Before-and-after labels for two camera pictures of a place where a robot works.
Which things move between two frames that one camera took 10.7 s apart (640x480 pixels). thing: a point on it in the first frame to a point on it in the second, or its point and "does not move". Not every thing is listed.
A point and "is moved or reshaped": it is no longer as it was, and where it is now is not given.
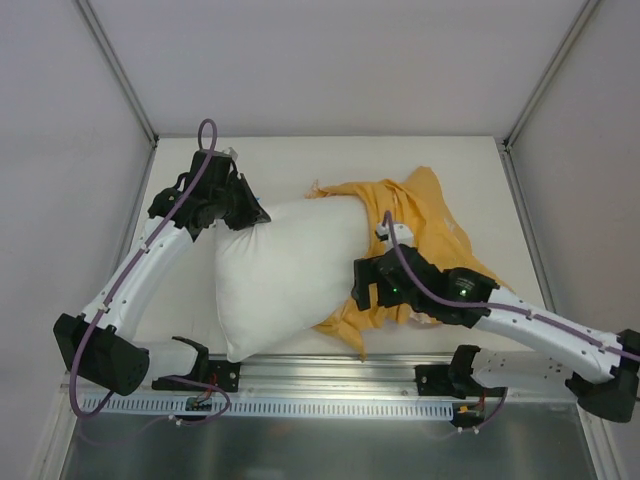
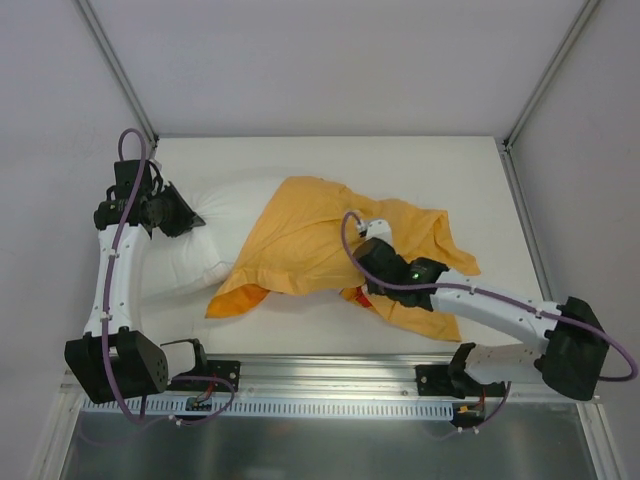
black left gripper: [245, 203] to [172, 211]
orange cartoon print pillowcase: [415, 200] to [297, 241]
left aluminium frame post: [120, 70] does not move
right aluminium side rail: [527, 225] does not move
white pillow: [278, 278] is moved or reshaped
